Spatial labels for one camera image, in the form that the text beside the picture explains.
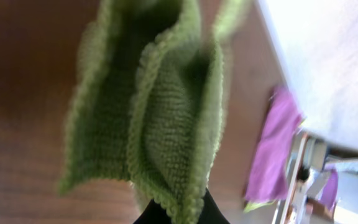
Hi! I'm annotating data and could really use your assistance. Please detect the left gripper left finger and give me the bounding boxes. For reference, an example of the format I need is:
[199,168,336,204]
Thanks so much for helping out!
[133,200,172,224]

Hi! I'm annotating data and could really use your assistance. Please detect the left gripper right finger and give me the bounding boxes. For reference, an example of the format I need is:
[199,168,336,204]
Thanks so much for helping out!
[199,189,229,224]

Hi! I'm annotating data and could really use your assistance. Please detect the green microfiber cloth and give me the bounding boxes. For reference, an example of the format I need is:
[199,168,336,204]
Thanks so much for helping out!
[60,0,250,223]

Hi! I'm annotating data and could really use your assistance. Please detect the lower green cloth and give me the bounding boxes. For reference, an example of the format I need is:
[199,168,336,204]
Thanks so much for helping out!
[244,201,275,213]

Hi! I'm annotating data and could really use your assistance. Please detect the purple microfiber cloth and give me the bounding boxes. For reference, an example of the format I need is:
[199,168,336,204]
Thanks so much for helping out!
[244,86,303,203]

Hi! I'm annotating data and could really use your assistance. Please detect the background shelf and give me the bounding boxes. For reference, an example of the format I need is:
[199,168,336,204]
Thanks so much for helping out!
[272,131,358,224]

